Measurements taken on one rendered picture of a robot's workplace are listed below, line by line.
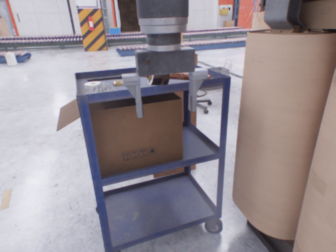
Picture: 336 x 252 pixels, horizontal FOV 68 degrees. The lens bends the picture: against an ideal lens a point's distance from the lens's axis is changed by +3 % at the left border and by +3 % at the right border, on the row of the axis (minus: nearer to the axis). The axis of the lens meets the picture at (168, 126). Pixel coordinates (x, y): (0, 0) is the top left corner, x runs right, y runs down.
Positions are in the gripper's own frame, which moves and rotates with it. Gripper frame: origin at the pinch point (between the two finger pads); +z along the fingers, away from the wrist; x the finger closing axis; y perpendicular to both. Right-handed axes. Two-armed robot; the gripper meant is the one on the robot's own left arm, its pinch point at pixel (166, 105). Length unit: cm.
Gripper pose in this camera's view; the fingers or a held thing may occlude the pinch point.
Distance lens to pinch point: 60.4
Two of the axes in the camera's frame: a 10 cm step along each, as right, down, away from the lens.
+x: 9.7, -1.2, 1.9
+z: 0.3, 9.1, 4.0
